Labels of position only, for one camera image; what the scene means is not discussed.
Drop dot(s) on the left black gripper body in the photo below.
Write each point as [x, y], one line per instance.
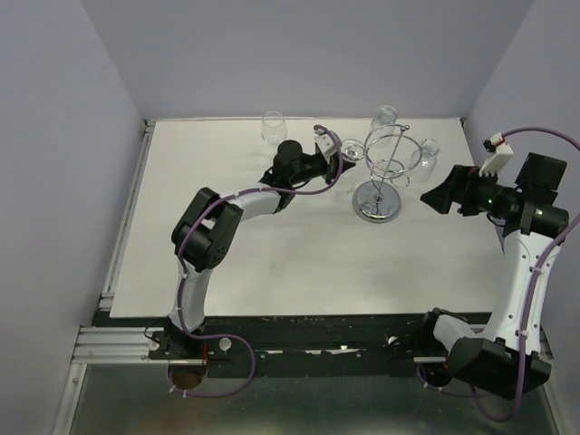
[319, 167]

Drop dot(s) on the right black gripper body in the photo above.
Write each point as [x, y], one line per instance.
[484, 194]

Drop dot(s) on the clear wine glass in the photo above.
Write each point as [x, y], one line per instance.
[273, 131]

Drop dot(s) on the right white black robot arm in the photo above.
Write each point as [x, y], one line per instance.
[503, 359]

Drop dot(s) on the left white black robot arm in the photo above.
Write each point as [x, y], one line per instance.
[204, 233]

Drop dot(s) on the chrome wine glass rack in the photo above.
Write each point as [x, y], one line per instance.
[390, 154]

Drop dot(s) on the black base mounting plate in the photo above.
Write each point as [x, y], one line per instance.
[296, 346]

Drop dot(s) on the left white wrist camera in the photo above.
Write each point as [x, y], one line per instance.
[325, 143]

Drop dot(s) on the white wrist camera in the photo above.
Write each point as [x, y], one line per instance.
[500, 153]
[325, 143]

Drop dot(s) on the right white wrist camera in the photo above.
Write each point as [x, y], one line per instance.
[500, 153]

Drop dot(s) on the aluminium left side rail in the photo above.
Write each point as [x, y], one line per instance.
[114, 268]

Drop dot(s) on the aluminium rail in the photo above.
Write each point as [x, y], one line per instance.
[114, 268]
[128, 345]

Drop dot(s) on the aluminium front rail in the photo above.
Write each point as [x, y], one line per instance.
[128, 345]

